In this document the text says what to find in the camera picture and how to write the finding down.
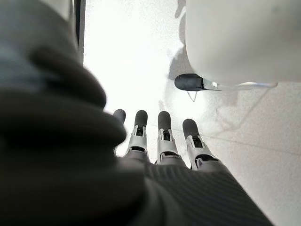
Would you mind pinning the robot left hand dark palm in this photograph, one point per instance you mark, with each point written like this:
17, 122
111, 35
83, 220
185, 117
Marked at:
70, 164

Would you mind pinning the black robot foot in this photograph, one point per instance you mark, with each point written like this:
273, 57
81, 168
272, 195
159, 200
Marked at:
188, 82

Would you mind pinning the white robot leg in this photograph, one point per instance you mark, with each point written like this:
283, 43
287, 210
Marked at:
240, 40

